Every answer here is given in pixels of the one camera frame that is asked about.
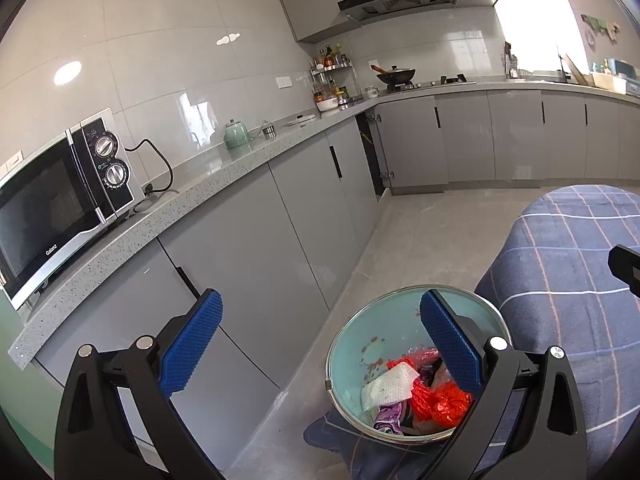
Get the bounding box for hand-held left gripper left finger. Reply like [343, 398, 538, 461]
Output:
[54, 288, 223, 480]

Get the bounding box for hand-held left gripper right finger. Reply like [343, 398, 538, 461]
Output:
[345, 288, 588, 480]

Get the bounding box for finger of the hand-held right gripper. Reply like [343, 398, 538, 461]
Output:
[607, 244, 640, 297]

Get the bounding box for pink foil wrapper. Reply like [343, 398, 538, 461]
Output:
[407, 347, 441, 366]

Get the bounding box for orange plastic bag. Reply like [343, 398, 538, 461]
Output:
[411, 380, 474, 429]

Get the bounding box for white paper tissue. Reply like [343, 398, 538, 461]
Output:
[361, 362, 420, 411]

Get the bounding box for teal cartoon print trash bin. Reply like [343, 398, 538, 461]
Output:
[325, 285, 513, 443]

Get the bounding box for purple foil wrapper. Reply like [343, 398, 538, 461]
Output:
[374, 405, 410, 434]

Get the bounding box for blue checked tablecloth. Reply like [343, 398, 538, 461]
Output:
[304, 185, 640, 480]

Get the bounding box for grey speckled countertop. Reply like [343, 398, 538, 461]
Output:
[7, 77, 640, 361]

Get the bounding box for grey lower kitchen cabinets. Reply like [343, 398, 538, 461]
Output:
[35, 87, 640, 451]

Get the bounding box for white plastic basin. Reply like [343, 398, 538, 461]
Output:
[590, 72, 628, 94]

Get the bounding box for blue storage box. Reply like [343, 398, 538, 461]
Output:
[612, 59, 640, 81]

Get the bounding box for silver black microwave oven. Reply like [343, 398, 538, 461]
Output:
[0, 117, 146, 311]

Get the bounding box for leaning dark cutting board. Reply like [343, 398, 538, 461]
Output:
[565, 52, 596, 86]

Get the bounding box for pale green kettle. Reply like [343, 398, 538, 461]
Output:
[223, 119, 251, 150]

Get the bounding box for black gas stove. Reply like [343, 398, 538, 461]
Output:
[385, 76, 476, 93]

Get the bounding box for bright window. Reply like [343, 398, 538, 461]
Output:
[487, 0, 586, 78]

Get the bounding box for black wok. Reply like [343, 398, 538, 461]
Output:
[370, 65, 417, 86]

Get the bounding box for steel spice rack with bottles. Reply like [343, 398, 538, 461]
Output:
[310, 45, 355, 111]

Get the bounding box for black power cable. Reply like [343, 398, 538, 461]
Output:
[124, 139, 181, 211]

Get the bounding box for hanging wall utensils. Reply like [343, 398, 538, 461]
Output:
[581, 14, 621, 43]

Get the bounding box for white wall socket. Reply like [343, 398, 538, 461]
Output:
[0, 150, 25, 177]

